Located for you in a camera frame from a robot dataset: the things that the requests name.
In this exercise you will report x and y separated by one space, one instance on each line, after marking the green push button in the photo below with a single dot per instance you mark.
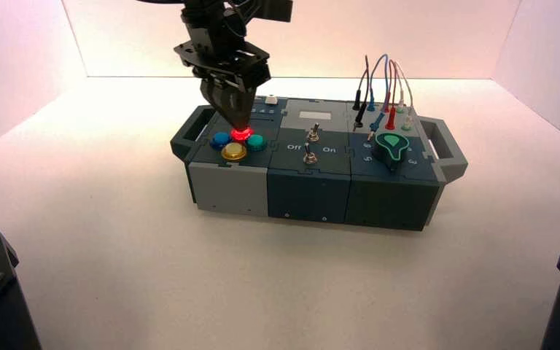
256 142

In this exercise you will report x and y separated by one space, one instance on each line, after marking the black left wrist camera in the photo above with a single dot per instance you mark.
272 9

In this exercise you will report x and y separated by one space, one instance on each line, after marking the yellow push button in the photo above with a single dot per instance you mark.
233 151

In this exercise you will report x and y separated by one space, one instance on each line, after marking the silver metal toggle switch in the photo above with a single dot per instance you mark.
310 156
313 133

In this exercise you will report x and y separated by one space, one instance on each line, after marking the green black rotary knob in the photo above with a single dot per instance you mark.
391 149

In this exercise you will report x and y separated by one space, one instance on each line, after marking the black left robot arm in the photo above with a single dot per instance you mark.
207 21

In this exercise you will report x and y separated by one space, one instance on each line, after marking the red push button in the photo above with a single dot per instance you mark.
241 135

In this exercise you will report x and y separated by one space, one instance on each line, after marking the blue push button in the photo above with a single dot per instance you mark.
220 140

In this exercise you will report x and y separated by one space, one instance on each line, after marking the dark teal control box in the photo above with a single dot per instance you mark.
309 193

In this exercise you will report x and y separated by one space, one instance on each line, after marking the grey display screen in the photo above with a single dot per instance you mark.
315 115

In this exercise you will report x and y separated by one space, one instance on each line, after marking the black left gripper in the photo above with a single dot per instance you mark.
227 65

